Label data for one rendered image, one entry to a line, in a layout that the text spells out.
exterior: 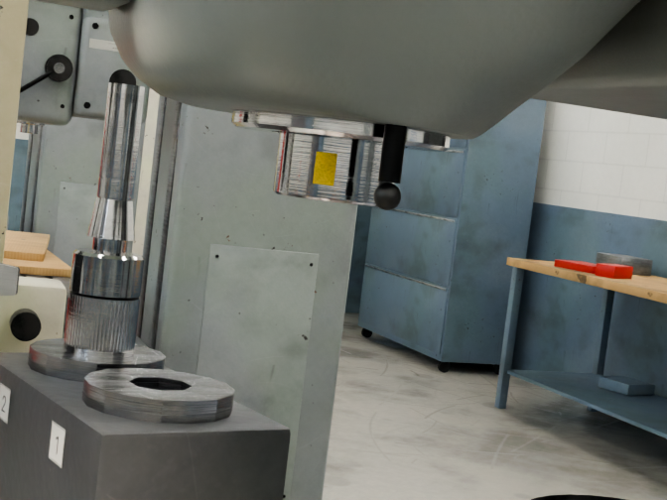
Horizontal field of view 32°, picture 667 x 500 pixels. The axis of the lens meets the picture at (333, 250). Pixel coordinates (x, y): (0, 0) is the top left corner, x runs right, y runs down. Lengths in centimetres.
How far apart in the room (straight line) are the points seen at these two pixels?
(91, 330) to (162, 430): 14
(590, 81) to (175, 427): 30
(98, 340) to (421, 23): 44
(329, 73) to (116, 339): 42
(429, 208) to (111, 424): 743
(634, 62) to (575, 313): 718
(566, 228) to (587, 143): 58
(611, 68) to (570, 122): 744
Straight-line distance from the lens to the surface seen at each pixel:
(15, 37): 216
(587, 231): 761
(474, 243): 775
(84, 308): 77
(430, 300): 792
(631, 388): 660
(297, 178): 44
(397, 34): 38
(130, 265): 77
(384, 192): 41
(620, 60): 48
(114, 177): 77
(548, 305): 791
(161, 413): 67
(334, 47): 38
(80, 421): 66
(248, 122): 43
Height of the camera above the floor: 129
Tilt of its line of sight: 4 degrees down
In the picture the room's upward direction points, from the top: 7 degrees clockwise
